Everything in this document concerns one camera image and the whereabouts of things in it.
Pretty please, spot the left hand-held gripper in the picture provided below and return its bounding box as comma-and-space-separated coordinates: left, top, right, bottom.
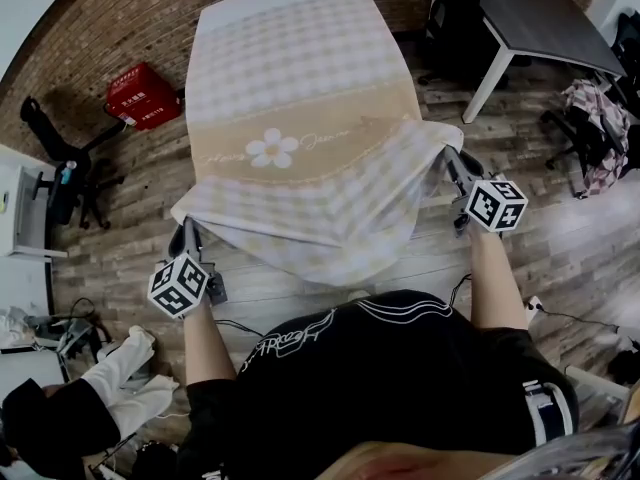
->
147, 216, 229, 320

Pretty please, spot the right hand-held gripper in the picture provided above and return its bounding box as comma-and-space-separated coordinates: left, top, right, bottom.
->
440, 144, 530, 240

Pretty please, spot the beige checked flower tablecloth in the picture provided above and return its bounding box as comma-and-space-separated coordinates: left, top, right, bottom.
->
168, 0, 465, 290

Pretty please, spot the person's right forearm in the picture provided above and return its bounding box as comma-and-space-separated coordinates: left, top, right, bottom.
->
468, 224, 530, 333

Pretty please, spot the person's left forearm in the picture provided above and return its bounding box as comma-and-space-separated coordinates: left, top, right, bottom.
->
181, 301, 238, 388

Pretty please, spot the black swivel chair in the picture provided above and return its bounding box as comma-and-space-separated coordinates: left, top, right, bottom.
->
538, 107, 635, 200

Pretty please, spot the pink checked garment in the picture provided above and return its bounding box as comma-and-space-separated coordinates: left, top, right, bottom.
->
562, 78, 632, 198

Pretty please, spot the black mesh office chair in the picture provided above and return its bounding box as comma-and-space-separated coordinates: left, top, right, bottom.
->
18, 94, 130, 233

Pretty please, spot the black high-back office chair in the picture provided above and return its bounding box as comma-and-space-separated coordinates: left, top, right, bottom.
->
416, 0, 532, 90

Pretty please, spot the red fire equipment box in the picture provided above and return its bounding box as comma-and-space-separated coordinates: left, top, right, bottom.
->
104, 61, 183, 133

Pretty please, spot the pile of grey clutter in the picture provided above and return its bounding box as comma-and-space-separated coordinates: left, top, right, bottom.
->
0, 296, 115, 370

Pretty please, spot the white cabinet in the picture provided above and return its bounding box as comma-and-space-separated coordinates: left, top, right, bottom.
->
0, 161, 70, 260

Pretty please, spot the grey desk with white legs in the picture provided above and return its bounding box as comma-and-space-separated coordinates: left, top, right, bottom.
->
461, 0, 630, 125

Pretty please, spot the person's black printed t-shirt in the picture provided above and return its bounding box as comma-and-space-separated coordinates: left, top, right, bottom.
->
176, 289, 582, 480

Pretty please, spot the black white striped waistband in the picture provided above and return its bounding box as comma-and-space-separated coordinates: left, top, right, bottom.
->
521, 379, 577, 445

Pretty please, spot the thin black cable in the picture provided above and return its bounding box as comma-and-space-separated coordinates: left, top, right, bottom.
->
446, 272, 475, 310
213, 318, 265, 338

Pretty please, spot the black cable with white plug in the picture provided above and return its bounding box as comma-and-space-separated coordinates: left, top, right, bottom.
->
523, 295, 622, 333

